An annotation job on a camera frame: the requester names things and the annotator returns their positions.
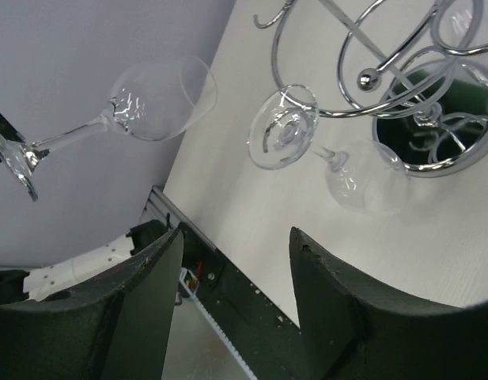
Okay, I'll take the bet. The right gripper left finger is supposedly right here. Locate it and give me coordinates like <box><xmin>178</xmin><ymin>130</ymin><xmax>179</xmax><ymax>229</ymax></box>
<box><xmin>0</xmin><ymin>229</ymin><xmax>183</xmax><ymax>379</ymax></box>

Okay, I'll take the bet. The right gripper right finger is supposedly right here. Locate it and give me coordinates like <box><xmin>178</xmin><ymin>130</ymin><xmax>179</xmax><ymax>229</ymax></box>
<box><xmin>289</xmin><ymin>227</ymin><xmax>488</xmax><ymax>379</ymax></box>

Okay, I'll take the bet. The clear round wine glass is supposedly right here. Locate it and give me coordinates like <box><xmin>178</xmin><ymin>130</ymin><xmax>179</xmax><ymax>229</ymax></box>
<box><xmin>0</xmin><ymin>55</ymin><xmax>219</xmax><ymax>203</ymax></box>

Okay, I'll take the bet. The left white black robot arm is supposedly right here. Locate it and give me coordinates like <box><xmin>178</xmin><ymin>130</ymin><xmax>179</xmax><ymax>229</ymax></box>
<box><xmin>0</xmin><ymin>97</ymin><xmax>135</xmax><ymax>302</ymax></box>

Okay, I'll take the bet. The clear wine glass on rack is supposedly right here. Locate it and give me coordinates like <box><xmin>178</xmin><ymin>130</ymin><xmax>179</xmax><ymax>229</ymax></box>
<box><xmin>247</xmin><ymin>84</ymin><xmax>412</xmax><ymax>215</ymax></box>

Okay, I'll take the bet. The chrome wine glass rack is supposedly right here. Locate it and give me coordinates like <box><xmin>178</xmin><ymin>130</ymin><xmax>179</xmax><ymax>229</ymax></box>
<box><xmin>271</xmin><ymin>1</ymin><xmax>488</xmax><ymax>177</ymax></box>

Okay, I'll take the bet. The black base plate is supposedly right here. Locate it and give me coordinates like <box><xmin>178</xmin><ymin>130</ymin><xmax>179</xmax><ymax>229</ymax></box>
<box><xmin>162</xmin><ymin>222</ymin><xmax>308</xmax><ymax>379</ymax></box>

